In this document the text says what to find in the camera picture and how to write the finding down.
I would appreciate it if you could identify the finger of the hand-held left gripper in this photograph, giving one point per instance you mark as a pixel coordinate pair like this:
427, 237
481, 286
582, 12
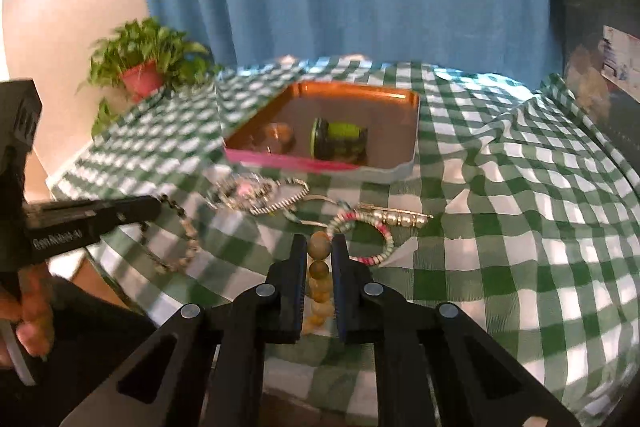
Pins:
105, 209

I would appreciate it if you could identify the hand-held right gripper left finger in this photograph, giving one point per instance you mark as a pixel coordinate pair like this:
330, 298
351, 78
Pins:
302, 269

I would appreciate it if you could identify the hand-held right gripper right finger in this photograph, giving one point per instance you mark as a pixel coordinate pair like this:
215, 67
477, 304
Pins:
336, 272

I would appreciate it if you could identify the pearl hair pin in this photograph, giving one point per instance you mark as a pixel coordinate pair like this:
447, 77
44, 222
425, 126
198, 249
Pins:
400, 220

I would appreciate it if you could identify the pink metal tin tray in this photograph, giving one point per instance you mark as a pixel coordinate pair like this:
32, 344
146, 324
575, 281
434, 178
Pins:
350, 147

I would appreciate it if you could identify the person's left hand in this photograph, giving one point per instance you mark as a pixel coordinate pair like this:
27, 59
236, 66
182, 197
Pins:
35, 307

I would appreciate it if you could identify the green round jar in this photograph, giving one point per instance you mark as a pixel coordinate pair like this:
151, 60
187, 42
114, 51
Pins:
340, 139

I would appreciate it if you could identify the potted green plant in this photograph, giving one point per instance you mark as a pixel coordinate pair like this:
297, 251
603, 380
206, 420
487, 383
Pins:
145, 49

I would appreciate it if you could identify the green checkered tablecloth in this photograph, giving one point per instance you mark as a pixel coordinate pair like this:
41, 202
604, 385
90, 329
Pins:
500, 217

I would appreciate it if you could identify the white paper label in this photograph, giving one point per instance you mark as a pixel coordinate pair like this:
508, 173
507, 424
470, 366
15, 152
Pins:
622, 54

